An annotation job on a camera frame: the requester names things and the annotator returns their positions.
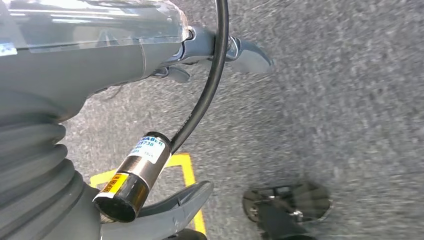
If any metal cylinder with label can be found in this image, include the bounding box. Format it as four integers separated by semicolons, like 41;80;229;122
92;131;172;223

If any black robot foot plate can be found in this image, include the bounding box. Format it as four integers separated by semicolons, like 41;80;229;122
241;181;332;240

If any yellow floor tape square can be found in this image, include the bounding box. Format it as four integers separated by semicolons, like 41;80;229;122
89;152;207;235

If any thick black sensor cable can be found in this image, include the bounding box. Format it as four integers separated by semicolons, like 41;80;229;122
169;0;230;154

